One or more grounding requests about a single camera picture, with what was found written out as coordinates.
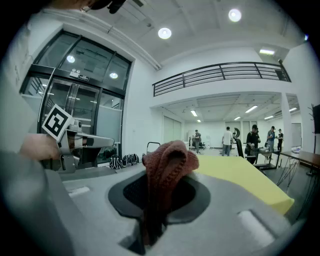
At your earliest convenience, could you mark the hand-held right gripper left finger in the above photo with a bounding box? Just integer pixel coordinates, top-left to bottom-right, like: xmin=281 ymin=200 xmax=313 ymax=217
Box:
xmin=44 ymin=163 xmax=149 ymax=256

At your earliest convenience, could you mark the black coat rack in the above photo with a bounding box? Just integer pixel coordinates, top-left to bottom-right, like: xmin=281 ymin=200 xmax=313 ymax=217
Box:
xmin=307 ymin=103 xmax=319 ymax=155

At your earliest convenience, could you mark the black and white backpack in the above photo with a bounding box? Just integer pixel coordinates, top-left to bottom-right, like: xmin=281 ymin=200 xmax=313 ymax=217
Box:
xmin=109 ymin=154 xmax=123 ymax=170
xmin=121 ymin=153 xmax=140 ymax=168

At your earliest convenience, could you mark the black metal cart frame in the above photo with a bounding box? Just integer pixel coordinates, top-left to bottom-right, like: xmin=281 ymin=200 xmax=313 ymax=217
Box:
xmin=145 ymin=141 xmax=162 ymax=155

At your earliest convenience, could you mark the black high-back office chair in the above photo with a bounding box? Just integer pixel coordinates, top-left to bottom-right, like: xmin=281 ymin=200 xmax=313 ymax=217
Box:
xmin=232 ymin=126 xmax=251 ymax=159

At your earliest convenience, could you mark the brown wooden table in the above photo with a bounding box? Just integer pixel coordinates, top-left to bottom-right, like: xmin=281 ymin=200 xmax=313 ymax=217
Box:
xmin=279 ymin=149 xmax=320 ymax=176

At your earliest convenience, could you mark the group of ceiling tube lights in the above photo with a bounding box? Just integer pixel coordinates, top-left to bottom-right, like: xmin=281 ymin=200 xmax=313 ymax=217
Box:
xmin=189 ymin=104 xmax=298 ymax=123

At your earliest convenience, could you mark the person's left hand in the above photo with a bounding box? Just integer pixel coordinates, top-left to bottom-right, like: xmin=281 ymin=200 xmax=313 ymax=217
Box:
xmin=20 ymin=133 xmax=61 ymax=161

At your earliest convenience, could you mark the yellow board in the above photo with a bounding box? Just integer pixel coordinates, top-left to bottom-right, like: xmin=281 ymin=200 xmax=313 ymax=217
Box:
xmin=193 ymin=154 xmax=296 ymax=216

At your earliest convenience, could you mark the black-framed glass door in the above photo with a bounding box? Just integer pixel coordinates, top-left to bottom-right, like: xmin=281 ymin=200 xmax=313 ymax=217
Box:
xmin=19 ymin=29 xmax=134 ymax=166

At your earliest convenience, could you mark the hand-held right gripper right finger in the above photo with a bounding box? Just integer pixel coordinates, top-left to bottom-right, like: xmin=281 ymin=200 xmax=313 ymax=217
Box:
xmin=149 ymin=171 xmax=307 ymax=256

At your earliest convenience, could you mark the person's left forearm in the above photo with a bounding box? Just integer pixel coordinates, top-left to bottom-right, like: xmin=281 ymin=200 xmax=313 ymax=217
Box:
xmin=0 ymin=147 xmax=75 ymax=256

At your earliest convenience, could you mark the round ceiling lamp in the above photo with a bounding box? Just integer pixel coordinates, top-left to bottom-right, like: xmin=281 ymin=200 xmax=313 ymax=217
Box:
xmin=157 ymin=27 xmax=173 ymax=40
xmin=227 ymin=8 xmax=243 ymax=23

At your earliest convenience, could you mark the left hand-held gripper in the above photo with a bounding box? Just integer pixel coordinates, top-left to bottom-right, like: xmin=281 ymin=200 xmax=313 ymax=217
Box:
xmin=40 ymin=103 xmax=116 ymax=175

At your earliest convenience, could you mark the reddish-brown knitted cloth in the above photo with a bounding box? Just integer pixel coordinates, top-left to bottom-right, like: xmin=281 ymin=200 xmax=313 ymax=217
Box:
xmin=141 ymin=139 xmax=200 ymax=247

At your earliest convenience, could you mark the black balcony railing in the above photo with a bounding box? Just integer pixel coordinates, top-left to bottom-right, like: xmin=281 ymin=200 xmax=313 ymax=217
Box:
xmin=151 ymin=61 xmax=292 ymax=98

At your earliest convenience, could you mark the black work table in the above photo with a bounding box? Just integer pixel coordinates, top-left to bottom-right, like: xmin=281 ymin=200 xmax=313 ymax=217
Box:
xmin=253 ymin=147 xmax=281 ymax=172

